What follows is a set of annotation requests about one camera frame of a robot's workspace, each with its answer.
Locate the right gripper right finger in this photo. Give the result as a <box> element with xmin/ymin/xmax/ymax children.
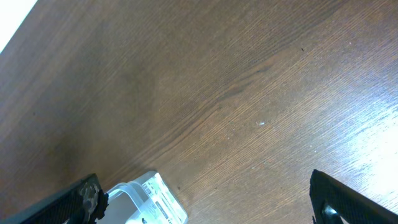
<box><xmin>309</xmin><ymin>169</ymin><xmax>397</xmax><ymax>224</ymax></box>

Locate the clear plastic container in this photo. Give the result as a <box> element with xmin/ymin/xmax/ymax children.
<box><xmin>96</xmin><ymin>171</ymin><xmax>188</xmax><ymax>224</ymax></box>

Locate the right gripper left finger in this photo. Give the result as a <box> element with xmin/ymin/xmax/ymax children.
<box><xmin>1</xmin><ymin>174</ymin><xmax>109</xmax><ymax>224</ymax></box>

